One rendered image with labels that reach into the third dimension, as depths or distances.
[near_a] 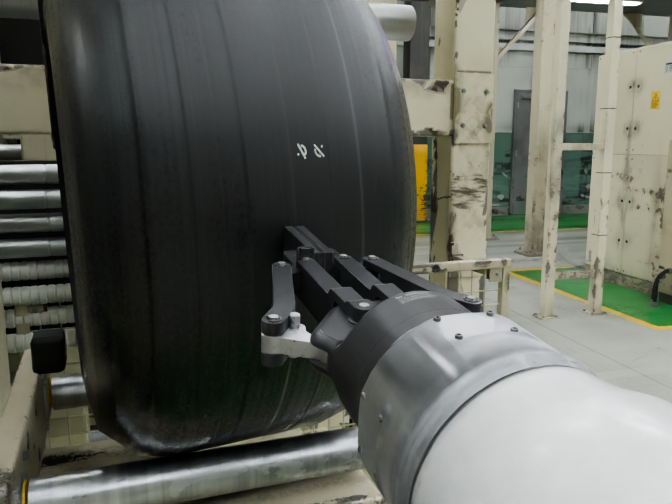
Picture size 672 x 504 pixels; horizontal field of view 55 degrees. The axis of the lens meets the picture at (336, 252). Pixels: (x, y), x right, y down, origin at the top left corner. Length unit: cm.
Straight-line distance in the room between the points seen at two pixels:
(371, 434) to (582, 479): 10
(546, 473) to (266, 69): 39
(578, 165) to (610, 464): 1192
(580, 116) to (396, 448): 1188
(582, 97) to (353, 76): 1160
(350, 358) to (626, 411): 13
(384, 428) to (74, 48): 39
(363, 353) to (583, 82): 1188
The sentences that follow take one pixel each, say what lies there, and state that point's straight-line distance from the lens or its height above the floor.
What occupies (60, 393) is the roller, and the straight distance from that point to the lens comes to 92.
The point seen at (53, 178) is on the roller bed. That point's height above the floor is 117.
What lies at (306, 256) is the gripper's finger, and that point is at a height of 115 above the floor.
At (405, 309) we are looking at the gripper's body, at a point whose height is 116.
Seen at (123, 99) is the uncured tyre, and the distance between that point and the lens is 49.
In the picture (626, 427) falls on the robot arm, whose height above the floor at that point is 115.
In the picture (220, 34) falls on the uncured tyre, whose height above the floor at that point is 131.
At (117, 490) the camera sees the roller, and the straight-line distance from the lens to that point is 67.
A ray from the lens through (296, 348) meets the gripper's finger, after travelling 32.
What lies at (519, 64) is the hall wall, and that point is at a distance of 1156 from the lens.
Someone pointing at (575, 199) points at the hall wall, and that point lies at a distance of 1211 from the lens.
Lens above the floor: 123
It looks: 10 degrees down
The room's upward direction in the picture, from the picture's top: straight up
